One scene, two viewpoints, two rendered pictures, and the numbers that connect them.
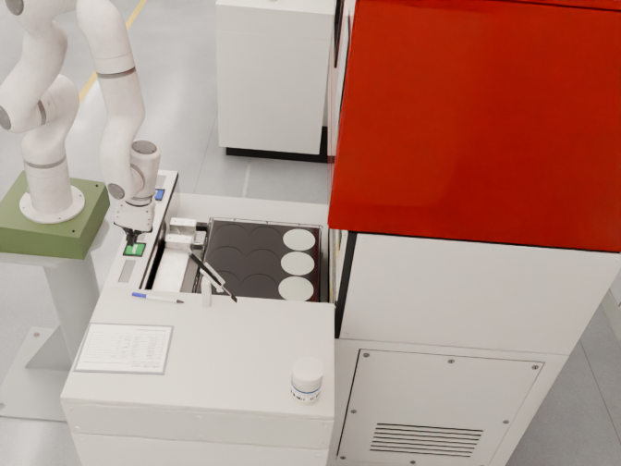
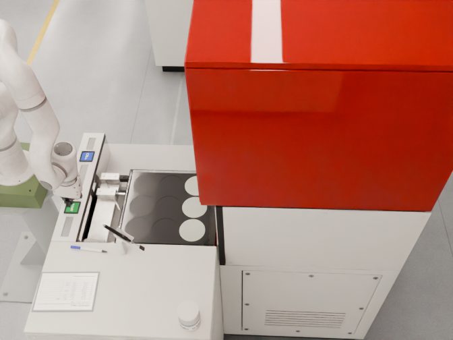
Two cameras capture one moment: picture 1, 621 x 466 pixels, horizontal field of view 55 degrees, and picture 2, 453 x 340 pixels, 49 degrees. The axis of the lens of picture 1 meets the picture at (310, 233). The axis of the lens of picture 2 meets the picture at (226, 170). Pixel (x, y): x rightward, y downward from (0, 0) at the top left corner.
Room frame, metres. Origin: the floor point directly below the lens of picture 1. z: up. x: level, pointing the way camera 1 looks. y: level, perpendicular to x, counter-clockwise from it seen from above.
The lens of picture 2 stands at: (0.20, -0.24, 2.57)
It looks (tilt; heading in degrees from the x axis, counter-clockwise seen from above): 52 degrees down; 7
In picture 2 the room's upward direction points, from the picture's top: 2 degrees counter-clockwise
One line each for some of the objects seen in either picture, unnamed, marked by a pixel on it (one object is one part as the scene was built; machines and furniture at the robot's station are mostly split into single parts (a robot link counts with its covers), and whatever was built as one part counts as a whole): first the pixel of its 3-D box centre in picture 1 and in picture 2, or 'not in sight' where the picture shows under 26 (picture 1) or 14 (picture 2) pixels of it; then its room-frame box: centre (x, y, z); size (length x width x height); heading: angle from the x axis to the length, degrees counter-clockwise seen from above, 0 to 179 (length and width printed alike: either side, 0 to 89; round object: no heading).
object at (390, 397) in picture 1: (409, 329); (295, 233); (1.53, -0.42, 0.41); 0.82 x 0.71 x 0.82; 2
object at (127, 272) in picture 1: (147, 239); (83, 192); (1.36, 0.50, 0.89); 0.55 x 0.09 x 0.14; 2
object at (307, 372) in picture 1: (306, 381); (189, 316); (0.82, -0.03, 1.01); 0.07 x 0.07 x 0.10
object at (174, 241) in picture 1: (178, 241); (106, 193); (1.36, 0.40, 0.89); 0.08 x 0.03 x 0.03; 92
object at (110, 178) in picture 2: (183, 225); (110, 178); (1.44, 0.41, 0.89); 0.08 x 0.03 x 0.03; 92
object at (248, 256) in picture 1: (261, 261); (168, 206); (1.31, 0.14, 0.90); 0.34 x 0.34 x 0.01; 2
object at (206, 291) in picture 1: (213, 286); (125, 241); (1.06, 0.24, 1.03); 0.06 x 0.04 x 0.13; 92
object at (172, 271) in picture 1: (174, 265); (104, 212); (1.28, 0.40, 0.87); 0.36 x 0.08 x 0.03; 2
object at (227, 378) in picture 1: (210, 363); (128, 295); (0.92, 0.22, 0.89); 0.62 x 0.35 x 0.14; 92
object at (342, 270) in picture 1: (339, 196); (224, 152); (1.51, -0.08, 1.02); 0.82 x 0.03 x 0.40; 2
